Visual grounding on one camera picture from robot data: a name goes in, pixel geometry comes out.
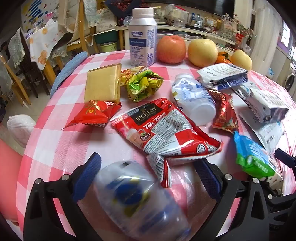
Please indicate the blue white snack wrapper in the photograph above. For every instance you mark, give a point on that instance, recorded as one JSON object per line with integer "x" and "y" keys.
{"x": 222, "y": 74}

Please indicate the white cushion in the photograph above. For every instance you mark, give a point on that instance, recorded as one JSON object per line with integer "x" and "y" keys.
{"x": 20, "y": 129}

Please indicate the gold box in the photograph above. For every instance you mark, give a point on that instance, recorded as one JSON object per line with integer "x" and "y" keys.
{"x": 101, "y": 83}

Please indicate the wooden chair with lace cover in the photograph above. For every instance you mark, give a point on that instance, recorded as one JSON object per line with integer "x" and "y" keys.
{"x": 13, "y": 76}

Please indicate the red apple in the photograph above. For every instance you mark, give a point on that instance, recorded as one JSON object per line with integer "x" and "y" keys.
{"x": 171, "y": 49}

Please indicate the red gold foil wrapper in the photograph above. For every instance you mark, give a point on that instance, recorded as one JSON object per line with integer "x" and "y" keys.
{"x": 224, "y": 111}

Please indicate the green blue wrapper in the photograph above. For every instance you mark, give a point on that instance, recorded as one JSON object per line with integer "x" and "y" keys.
{"x": 252, "y": 157}

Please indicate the green yellow wrapper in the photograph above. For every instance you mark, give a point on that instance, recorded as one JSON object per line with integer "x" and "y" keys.
{"x": 141, "y": 85}

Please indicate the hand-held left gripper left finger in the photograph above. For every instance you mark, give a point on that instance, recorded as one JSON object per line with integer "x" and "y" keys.
{"x": 89, "y": 176}

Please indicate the orange print white tablecloth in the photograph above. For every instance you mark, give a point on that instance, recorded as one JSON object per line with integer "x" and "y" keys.
{"x": 46, "y": 41}

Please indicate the beige tote bag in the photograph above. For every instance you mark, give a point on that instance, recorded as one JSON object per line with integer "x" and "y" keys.
{"x": 68, "y": 18}

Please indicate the pink checkered tablecloth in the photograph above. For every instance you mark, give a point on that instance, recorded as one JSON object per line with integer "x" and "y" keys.
{"x": 69, "y": 150}

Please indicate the large yellow apple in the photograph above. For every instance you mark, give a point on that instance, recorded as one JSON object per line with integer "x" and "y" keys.
{"x": 202, "y": 53}

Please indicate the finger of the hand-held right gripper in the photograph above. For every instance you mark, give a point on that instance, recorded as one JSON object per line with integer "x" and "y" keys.
{"x": 282, "y": 204}
{"x": 285, "y": 158}

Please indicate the white sack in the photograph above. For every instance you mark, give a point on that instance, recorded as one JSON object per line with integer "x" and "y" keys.
{"x": 106, "y": 20}

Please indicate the red white drink pouch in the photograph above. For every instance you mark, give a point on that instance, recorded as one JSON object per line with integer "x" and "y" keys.
{"x": 161, "y": 129}

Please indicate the wooden dining table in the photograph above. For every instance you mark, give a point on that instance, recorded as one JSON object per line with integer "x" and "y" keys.
{"x": 49, "y": 74}

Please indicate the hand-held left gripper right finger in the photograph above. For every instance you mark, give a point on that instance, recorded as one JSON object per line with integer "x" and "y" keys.
{"x": 208, "y": 178}

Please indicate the light wooden chair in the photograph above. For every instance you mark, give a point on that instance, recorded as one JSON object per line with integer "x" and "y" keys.
{"x": 82, "y": 27}

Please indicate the tall white bottle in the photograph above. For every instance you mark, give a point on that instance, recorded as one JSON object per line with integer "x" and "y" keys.
{"x": 142, "y": 41}

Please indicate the pink basin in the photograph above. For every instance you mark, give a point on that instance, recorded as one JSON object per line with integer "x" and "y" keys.
{"x": 9, "y": 180}

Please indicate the clear plastic bottle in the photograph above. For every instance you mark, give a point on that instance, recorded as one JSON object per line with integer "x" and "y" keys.
{"x": 138, "y": 204}

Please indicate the lace covered air conditioner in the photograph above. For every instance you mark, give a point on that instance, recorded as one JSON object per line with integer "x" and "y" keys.
{"x": 266, "y": 34}

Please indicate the dark wooden chair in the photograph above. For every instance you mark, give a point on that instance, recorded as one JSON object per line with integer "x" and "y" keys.
{"x": 30, "y": 67}

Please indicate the small yellow pear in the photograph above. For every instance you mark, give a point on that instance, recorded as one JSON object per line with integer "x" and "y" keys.
{"x": 241, "y": 60}

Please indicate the small white plastic bottle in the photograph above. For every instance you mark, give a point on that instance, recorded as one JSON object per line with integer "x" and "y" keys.
{"x": 196, "y": 104}

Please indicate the dark green storage container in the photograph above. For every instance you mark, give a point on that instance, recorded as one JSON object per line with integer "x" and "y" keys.
{"x": 105, "y": 37}

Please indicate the washing machine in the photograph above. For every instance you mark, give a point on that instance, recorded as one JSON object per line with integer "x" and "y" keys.
{"x": 290, "y": 76}

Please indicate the wall poster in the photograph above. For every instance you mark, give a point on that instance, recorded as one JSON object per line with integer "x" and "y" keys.
{"x": 37, "y": 11}

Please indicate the dark blue flower bouquet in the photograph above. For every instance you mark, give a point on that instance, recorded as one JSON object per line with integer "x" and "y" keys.
{"x": 122, "y": 7}

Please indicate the light green bin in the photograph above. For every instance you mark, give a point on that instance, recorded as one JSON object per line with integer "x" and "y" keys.
{"x": 108, "y": 47}

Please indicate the red snack packet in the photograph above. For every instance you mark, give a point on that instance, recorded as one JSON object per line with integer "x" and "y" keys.
{"x": 92, "y": 113}

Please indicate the cream television cabinet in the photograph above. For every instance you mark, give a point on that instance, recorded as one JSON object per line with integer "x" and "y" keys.
{"x": 198, "y": 32}

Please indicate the white plastic wrapper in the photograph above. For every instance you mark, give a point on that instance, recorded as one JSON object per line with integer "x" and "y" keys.
{"x": 268, "y": 134}

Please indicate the orange persimmon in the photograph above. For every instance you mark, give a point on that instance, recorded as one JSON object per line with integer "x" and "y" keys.
{"x": 223, "y": 59}

